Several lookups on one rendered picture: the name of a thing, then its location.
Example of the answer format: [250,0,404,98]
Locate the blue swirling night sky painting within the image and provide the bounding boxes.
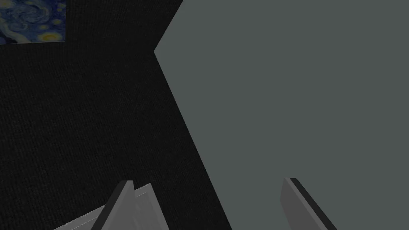
[0,0,67,45]

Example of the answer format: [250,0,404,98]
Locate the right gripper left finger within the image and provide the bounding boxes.
[91,180,142,230]

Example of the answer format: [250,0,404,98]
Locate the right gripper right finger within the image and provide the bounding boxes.
[280,177,338,230]

